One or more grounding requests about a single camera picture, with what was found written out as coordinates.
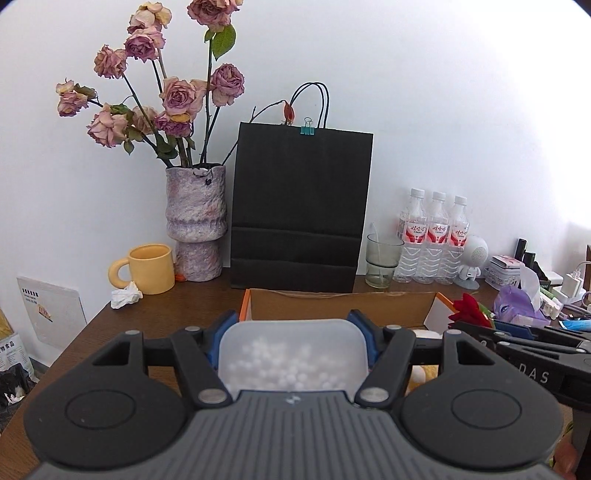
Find red fabric flower ornament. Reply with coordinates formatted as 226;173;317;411
450;293;495;325

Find black paper bag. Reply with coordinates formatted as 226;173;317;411
229;82;374;294

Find thin twig with red bud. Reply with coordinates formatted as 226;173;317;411
222;99;297;167

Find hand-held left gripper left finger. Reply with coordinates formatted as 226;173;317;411
90;310;239;409

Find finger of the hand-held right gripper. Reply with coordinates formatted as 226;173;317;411
478;338;591;356
446;320;591;343

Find white robot-shaped speaker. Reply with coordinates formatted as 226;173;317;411
452;235;489;289

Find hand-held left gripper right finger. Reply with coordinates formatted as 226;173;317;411
346;309;498;411

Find printed tin box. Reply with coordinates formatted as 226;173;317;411
488;255;527;289

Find yellow mug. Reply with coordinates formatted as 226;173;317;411
108;244;176;295

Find purple tissue pack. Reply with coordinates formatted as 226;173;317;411
493;265;552;326

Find bunch of dried pink roses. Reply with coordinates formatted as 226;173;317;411
56;0;245;169

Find mottled purple ceramic vase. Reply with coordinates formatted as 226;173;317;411
165;163;228;281

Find red cardboard box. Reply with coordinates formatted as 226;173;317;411
239;288;465;337

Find red label water bottle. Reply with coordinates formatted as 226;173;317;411
397;188;428;284
422;191;450;284
445;196;471;284

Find crumpled white tissue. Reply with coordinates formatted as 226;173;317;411
111;281;143;309

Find white toothed clip holder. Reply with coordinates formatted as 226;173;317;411
538;281;564;317

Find white plug charger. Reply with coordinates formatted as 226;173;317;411
561;272;585;299

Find white bag with cat print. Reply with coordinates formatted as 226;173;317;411
0;336;40;408

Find clear drinking glass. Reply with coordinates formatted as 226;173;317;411
366;224;405;289

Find black upright boxes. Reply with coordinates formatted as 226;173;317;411
516;239;539;278

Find yellow and white plush toy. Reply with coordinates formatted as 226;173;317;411
405;329;445;394

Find translucent plastic container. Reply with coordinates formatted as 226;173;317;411
217;318;373;396

